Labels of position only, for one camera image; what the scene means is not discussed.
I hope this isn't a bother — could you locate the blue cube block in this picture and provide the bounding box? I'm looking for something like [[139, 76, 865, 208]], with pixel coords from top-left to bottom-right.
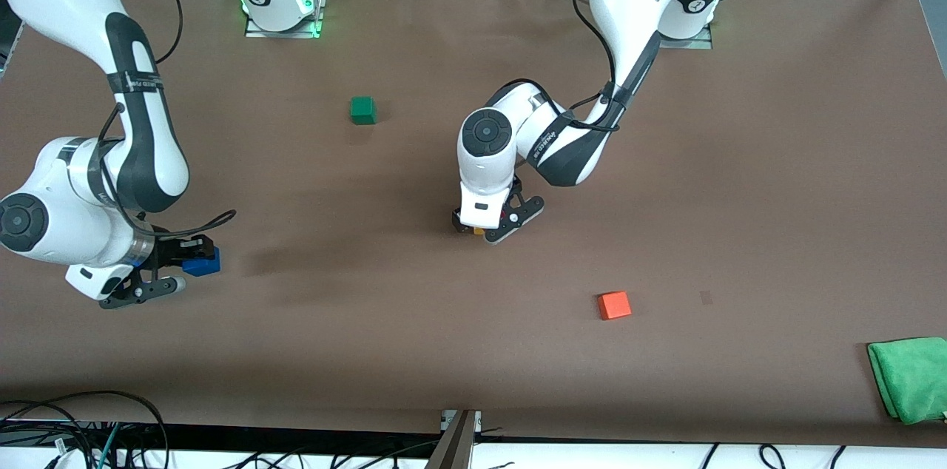
[[183, 247, 221, 277]]

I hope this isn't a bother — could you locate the green folded cloth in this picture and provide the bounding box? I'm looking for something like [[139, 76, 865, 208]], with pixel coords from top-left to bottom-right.
[[867, 337, 947, 425]]

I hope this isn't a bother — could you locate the teal floor cable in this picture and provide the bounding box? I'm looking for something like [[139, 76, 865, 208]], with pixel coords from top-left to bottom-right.
[[95, 422, 124, 469]]

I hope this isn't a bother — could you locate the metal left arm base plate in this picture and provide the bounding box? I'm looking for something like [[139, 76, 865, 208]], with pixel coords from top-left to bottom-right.
[[657, 24, 714, 50]]

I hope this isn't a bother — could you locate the black looped floor cable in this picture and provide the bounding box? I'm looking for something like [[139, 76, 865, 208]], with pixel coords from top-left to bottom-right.
[[0, 390, 171, 469]]

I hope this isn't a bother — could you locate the orange cube block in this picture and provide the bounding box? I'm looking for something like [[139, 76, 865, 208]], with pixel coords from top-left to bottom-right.
[[598, 291, 633, 321]]

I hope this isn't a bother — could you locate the aluminium frame strut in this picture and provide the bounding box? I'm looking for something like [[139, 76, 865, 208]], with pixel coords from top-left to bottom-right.
[[425, 410, 482, 469]]

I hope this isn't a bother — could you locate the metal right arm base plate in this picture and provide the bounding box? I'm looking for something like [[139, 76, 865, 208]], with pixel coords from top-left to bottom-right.
[[244, 0, 325, 39]]

